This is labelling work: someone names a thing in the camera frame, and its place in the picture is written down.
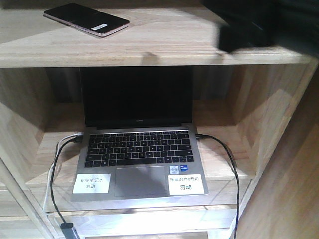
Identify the black foldable smartphone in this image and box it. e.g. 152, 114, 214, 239
43, 3, 130, 37

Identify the grey laptop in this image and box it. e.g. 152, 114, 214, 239
72, 66, 208, 202

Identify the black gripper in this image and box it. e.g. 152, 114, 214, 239
202, 0, 319, 54

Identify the white label left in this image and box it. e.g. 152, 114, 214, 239
72, 174, 111, 194

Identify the grey usb hub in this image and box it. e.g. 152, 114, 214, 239
60, 223, 80, 239

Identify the white label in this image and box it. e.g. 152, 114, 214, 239
72, 174, 111, 194
168, 174, 204, 196

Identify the black laptop cable right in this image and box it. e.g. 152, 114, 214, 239
195, 133, 241, 239

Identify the white label right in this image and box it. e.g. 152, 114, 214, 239
168, 174, 204, 196

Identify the white laptop cable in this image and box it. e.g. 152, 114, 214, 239
42, 133, 84, 212

